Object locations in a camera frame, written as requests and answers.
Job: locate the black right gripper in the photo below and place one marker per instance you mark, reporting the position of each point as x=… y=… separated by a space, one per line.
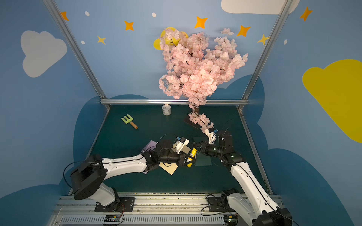
x=203 y=146

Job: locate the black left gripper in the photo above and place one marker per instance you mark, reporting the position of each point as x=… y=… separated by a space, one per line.
x=182 y=159

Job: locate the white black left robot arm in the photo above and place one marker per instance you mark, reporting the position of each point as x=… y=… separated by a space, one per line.
x=87 y=180

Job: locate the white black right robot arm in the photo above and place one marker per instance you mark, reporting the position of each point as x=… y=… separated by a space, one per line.
x=260 y=209

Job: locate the dark green envelope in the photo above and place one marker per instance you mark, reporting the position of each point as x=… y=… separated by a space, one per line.
x=201 y=159

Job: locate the cream yellow envelope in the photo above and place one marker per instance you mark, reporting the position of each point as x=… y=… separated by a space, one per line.
x=169 y=167

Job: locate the purple envelope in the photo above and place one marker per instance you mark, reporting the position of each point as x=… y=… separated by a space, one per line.
x=149 y=147

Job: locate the silver tin can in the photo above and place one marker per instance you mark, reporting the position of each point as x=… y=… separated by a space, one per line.
x=166 y=109

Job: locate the pink cherry blossom tree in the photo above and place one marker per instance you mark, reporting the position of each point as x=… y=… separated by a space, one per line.
x=194 y=71

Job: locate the right green circuit board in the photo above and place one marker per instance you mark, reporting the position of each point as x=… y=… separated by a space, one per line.
x=230 y=220

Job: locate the green circuit board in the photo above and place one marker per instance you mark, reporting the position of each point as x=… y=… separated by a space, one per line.
x=230 y=220
x=112 y=219

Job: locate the left green circuit board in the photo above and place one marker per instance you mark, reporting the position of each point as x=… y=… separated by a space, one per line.
x=112 y=219

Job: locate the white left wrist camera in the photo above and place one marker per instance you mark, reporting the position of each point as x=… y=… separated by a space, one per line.
x=181 y=145

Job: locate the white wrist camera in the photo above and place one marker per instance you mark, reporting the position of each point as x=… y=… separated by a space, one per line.
x=181 y=145
x=212 y=135

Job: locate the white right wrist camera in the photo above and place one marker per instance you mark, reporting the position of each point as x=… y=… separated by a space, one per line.
x=212 y=135

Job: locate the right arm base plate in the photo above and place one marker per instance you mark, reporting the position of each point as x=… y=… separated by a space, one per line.
x=217 y=204

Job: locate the aluminium front mounting rail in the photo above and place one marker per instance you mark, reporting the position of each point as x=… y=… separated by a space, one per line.
x=150 y=209

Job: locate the yellow-green garden fork wooden handle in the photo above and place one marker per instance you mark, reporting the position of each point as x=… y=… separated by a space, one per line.
x=127 y=119

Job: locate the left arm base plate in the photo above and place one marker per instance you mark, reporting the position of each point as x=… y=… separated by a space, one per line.
x=122 y=204

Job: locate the right aluminium frame post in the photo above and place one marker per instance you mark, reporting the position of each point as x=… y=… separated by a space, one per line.
x=281 y=19

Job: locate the aluminium frame post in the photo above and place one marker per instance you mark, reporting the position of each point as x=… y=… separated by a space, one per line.
x=281 y=19
x=62 y=24

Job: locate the left aluminium frame post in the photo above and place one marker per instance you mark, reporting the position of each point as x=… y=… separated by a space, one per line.
x=62 y=24

